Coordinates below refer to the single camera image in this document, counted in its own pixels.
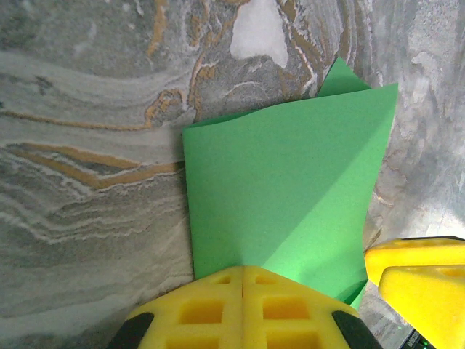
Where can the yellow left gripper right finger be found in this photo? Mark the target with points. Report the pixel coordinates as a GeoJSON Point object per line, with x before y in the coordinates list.
{"type": "Point", "coordinates": [290, 320]}

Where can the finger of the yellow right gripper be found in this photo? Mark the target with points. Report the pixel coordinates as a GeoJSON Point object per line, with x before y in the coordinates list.
{"type": "Point", "coordinates": [436, 309]}
{"type": "Point", "coordinates": [417, 252]}

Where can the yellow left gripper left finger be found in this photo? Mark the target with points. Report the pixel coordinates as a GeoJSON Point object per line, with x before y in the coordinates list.
{"type": "Point", "coordinates": [196, 320]}

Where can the green paper sheet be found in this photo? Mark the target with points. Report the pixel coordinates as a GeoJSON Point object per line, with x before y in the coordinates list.
{"type": "Point", "coordinates": [283, 181]}

